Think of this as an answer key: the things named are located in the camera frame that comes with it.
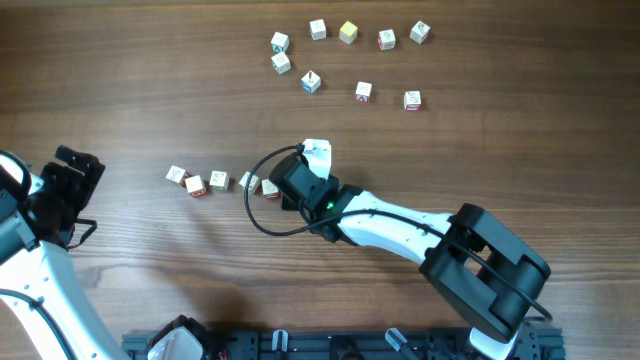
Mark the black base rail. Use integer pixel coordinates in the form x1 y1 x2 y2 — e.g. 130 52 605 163
121 314 566 360

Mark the white block red A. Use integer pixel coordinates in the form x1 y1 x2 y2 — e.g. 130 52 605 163
355 82 372 103

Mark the white block blue P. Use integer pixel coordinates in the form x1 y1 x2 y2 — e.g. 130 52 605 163
310 19 327 40

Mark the white block red side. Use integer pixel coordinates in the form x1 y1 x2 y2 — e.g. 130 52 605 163
378 29 396 51

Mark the white block green Z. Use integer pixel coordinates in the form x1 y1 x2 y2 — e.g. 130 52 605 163
271 52 291 75

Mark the white block paw print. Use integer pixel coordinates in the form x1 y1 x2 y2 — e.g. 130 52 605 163
166 165 191 188

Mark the white block teal A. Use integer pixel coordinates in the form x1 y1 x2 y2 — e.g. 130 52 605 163
270 32 290 53

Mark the white block letter K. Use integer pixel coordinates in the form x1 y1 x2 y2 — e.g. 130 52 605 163
410 20 431 44

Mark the white block red W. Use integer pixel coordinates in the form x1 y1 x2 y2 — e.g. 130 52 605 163
185 175 208 198

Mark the white block blue X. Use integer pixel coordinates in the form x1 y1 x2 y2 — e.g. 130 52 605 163
301 70 321 94

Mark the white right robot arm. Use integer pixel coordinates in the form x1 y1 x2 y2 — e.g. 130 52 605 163
269 155 551 359

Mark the white block letter E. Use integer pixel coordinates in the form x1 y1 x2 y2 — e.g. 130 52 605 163
261 179 280 199

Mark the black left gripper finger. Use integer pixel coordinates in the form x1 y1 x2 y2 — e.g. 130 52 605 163
54 145 93 164
74 157 106 213

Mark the white block green O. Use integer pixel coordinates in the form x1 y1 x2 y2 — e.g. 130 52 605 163
209 170 230 191

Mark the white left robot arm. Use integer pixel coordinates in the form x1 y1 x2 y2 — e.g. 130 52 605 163
1 146 126 359

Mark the white block Z red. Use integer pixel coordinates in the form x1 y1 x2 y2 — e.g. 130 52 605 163
403 91 422 111

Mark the white block numeral one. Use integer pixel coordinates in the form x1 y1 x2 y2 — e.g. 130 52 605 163
239 171 260 195

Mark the yellow topped block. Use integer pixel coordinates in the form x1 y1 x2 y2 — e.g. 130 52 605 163
339 21 358 44

